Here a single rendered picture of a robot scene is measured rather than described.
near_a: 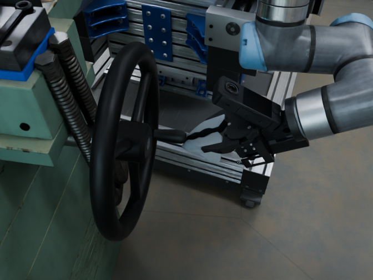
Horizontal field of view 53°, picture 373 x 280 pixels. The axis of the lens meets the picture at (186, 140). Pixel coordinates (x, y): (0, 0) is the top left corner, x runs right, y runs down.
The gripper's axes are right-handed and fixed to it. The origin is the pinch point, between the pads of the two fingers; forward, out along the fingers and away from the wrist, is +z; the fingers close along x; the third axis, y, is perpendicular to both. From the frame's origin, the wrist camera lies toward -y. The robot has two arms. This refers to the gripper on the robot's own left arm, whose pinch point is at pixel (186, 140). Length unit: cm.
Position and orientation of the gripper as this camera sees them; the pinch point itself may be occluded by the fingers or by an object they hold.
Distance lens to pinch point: 66.9
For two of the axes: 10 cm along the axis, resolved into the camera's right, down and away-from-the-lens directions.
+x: 1.5, -7.6, 6.3
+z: -8.4, 2.4, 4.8
